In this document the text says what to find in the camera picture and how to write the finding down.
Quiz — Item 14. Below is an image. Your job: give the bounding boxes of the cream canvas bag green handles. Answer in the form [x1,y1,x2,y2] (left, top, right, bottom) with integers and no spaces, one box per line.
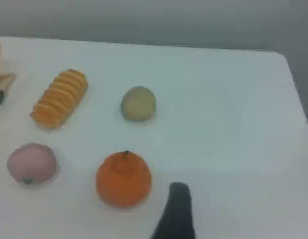
[0,42,17,105]

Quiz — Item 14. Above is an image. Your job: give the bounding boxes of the pink peach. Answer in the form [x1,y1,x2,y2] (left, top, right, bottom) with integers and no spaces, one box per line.
[6,142,57,185]

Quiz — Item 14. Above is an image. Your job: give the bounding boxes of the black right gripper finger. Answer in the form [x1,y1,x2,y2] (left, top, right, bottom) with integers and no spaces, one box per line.
[150,182,196,239]

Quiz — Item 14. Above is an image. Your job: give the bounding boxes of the beige round ball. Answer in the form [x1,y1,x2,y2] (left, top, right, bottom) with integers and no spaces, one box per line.
[120,86,157,122]

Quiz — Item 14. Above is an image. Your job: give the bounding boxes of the long ridged orange bread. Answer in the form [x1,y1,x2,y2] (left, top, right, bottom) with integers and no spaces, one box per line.
[30,69,89,129]

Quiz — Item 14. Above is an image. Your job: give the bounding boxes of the orange tangerine with stem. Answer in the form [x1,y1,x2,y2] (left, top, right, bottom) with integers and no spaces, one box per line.
[95,150,153,209]

